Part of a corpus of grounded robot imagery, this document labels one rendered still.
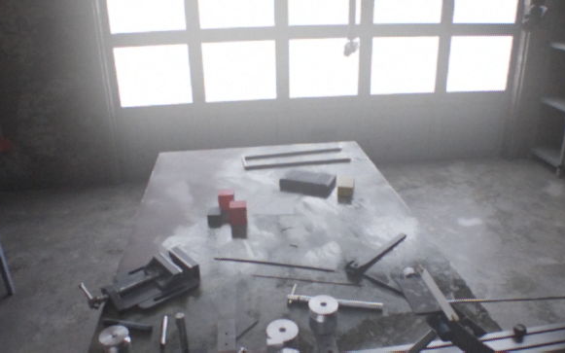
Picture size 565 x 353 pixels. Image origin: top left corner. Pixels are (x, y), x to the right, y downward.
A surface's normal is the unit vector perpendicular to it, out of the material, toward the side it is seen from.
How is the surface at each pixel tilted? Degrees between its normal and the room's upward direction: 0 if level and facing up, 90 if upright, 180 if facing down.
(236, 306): 0
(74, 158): 90
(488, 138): 90
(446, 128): 90
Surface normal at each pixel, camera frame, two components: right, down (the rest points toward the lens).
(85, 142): 0.11, 0.40
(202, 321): -0.02, -0.92
